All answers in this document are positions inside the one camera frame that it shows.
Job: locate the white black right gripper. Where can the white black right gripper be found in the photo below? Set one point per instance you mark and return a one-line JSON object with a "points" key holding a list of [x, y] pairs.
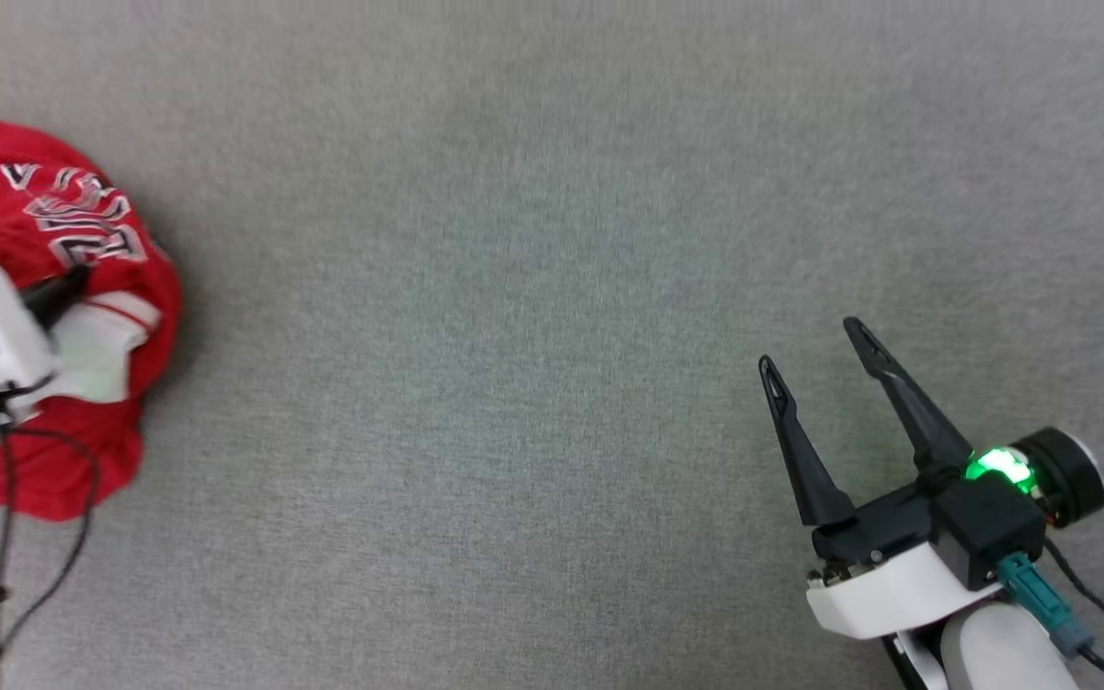
{"points": [[897, 589]]}

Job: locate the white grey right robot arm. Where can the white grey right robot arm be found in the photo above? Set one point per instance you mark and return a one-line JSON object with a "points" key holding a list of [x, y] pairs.
{"points": [[1002, 652]]}

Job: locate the grey fabric sofa cushion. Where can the grey fabric sofa cushion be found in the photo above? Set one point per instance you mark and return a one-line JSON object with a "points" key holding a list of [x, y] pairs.
{"points": [[514, 335]]}

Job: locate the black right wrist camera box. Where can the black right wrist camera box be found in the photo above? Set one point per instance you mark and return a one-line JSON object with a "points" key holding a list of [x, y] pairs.
{"points": [[988, 527]]}

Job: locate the teal right camera connector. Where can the teal right camera connector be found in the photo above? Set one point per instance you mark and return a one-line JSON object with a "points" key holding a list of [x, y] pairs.
{"points": [[1041, 599]]}

